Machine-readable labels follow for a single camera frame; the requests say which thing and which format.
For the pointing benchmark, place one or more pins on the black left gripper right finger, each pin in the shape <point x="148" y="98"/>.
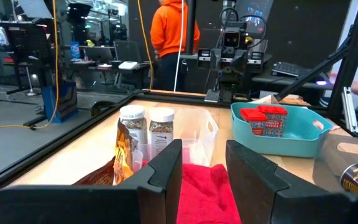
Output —
<point x="275" y="205"/>

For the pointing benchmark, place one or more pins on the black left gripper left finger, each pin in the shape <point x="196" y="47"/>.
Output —
<point x="73" y="208"/>

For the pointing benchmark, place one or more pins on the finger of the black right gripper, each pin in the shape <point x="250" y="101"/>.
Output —
<point x="239" y="62"/>
<point x="216" y="60"/>

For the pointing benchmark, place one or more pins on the smoked paprika tin red lid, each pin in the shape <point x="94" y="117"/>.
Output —
<point x="255" y="123"/>
<point x="277" y="121"/>

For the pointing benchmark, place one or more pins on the white-lid seasoning jar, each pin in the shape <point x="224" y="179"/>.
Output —
<point x="161" y="127"/>
<point x="134" y="124"/>

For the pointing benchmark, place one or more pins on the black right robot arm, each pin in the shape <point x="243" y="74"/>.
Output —
<point x="228" y="84"/>

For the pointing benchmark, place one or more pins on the black side desk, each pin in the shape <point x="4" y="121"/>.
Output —
<point x="266" y="80"/>

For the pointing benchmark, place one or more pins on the person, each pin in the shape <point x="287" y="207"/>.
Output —
<point x="166" y="31"/>

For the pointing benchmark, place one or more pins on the black keyboard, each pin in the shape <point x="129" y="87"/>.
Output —
<point x="291" y="69"/>

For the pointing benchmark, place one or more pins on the teal plastic bin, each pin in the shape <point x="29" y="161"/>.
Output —
<point x="291" y="146"/>

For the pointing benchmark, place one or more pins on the red cloth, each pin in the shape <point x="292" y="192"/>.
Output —
<point x="204" y="196"/>

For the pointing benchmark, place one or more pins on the white box device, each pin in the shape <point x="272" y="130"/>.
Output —
<point x="129" y="65"/>

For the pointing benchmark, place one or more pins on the black office chair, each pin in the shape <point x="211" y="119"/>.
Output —
<point x="127" y="51"/>

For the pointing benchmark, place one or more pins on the deep clear plastic bin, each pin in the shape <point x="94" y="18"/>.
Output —
<point x="197" y="137"/>

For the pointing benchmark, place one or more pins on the shallow clear plastic bin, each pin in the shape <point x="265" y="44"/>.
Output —
<point x="138" y="161"/>

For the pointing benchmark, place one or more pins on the grey laptop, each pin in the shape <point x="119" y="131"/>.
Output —
<point x="99" y="55"/>

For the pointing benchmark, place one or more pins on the blue box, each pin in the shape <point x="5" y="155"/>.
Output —
<point x="64" y="102"/>

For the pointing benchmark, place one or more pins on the silver aluminium extrusion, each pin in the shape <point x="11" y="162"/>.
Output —
<point x="350" y="109"/>

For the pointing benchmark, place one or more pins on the white floor stand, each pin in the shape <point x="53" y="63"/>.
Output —
<point x="30" y="93"/>

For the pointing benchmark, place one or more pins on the blue canister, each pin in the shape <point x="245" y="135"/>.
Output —
<point x="75" y="51"/>

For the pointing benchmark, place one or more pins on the black standing desk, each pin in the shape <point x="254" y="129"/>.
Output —
<point x="26" y="40"/>

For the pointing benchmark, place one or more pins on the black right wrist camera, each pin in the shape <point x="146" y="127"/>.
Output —
<point x="231" y="39"/>

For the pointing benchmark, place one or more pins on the black aluminium table frame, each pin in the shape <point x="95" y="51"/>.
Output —
<point x="57" y="143"/>

